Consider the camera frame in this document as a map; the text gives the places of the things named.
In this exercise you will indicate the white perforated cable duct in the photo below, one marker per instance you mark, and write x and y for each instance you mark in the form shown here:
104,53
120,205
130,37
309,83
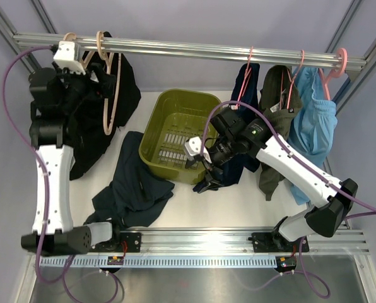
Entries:
135,261

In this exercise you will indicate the aluminium hanging rail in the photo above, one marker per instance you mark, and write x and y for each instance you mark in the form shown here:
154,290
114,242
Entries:
221,52

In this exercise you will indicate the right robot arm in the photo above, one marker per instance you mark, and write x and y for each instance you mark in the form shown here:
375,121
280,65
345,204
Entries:
331,198

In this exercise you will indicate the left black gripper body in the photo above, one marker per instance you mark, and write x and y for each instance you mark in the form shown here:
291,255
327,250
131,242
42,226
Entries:
81,86

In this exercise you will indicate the pink plastic hanger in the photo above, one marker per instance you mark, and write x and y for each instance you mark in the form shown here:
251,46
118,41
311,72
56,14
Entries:
336,72

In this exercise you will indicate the olive green shorts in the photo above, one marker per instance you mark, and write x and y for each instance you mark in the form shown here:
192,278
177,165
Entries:
276,80

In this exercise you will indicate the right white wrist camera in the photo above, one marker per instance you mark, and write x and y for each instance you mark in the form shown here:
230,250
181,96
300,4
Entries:
194,152

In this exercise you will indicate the navy blue shorts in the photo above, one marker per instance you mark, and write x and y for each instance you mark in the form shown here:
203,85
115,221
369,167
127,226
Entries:
233,124

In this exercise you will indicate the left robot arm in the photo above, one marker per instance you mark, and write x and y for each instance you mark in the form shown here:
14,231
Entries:
57,94

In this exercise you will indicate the pink wire hanger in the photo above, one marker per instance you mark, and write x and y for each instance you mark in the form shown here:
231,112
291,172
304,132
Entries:
246,78
286,103

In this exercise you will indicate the olive green plastic basket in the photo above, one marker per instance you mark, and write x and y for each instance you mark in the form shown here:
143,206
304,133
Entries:
177,116

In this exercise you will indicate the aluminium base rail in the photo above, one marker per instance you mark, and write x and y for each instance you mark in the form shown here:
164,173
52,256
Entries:
199,241

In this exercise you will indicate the beige wooden hanger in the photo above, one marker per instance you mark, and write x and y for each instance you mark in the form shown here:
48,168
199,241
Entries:
110,94
83,56

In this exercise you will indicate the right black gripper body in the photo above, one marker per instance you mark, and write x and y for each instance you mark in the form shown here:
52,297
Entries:
218,153

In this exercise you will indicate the light blue shorts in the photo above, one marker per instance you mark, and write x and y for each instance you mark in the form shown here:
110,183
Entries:
312,130

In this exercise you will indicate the dark teal shorts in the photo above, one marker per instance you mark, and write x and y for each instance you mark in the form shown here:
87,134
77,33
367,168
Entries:
135,197

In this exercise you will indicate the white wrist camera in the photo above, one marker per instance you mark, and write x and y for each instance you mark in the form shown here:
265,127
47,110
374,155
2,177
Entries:
67,57
194,152

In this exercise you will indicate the black shorts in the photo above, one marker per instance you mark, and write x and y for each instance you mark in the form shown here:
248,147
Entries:
90,140

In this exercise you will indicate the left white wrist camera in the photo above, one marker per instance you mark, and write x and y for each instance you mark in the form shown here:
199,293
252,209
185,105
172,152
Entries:
67,57

